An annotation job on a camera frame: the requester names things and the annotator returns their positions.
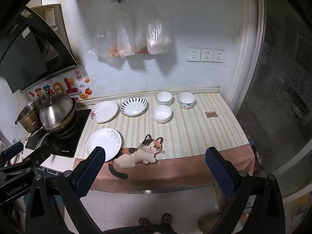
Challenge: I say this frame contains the steel stock pot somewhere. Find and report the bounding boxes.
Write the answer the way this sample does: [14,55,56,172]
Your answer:
[16,97,45,133]

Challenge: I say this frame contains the steel wok lid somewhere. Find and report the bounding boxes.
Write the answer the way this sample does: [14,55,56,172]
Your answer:
[39,93,76,130]

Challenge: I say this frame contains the plain white bowl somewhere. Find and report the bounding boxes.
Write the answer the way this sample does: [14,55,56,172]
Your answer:
[151,105,172,123]

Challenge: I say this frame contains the white plate with grey flower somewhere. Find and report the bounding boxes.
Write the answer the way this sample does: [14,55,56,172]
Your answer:
[85,128,122,162]

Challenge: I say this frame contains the colourful wall stickers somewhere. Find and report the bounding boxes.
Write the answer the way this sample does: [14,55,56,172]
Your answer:
[28,70,93,101]

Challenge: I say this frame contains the white plate with pink flowers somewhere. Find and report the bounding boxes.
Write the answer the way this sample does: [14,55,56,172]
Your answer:
[90,101,119,123]

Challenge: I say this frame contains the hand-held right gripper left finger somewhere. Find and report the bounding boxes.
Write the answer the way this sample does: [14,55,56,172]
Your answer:
[24,146,106,234]

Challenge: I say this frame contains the striped tablecloth with cat print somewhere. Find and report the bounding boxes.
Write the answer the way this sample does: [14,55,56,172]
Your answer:
[73,93,255,192]

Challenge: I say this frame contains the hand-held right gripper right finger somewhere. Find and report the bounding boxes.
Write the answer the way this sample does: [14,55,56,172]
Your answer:
[205,147,286,234]

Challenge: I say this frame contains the white bowl with dark rim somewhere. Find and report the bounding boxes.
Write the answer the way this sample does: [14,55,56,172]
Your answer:
[155,91,173,106]

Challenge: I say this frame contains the black range hood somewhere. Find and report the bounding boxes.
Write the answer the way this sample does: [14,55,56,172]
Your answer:
[0,6,81,93]

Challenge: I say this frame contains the steel water heater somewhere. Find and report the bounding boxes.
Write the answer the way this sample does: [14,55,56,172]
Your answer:
[32,4,74,61]

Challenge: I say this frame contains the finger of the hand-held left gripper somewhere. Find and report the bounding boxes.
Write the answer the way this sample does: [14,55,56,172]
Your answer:
[0,141,24,162]
[15,144,53,174]

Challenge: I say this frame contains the black wok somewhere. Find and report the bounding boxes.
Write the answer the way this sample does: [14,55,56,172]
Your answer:
[26,112,80,149]

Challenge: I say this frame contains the white bowl with coloured dots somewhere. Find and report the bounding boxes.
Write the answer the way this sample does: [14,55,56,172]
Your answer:
[177,92,196,110]

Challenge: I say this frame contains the black induction cooker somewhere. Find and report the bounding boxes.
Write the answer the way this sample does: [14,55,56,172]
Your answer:
[25,108,92,158]

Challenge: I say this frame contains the white wall socket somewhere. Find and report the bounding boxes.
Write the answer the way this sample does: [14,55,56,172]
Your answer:
[187,48,201,62]
[200,48,213,62]
[213,49,225,63]

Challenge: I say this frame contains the white plate with blue stripes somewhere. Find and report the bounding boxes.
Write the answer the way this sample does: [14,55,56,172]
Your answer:
[120,97,148,117]

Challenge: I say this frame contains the person's dark clothing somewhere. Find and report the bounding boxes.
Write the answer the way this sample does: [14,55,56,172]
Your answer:
[102,224,203,234]

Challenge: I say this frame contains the clear plastic bag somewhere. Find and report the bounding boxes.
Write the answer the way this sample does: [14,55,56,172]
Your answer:
[89,17,120,59]
[146,0,172,55]
[133,24,149,54]
[116,0,136,59]

